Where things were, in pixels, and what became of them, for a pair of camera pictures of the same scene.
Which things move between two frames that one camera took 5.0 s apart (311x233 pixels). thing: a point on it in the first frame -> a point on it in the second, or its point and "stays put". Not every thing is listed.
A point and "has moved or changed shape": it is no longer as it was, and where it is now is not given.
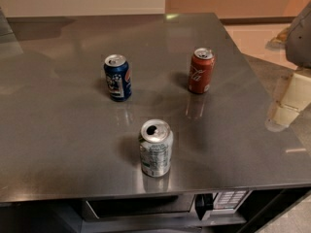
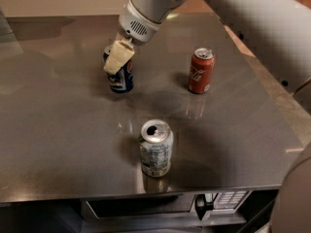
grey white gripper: (299, 39) -> (137, 24)
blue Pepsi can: (118, 77) has moved or changed shape
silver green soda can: (155, 147) stays put
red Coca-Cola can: (201, 71) stays put
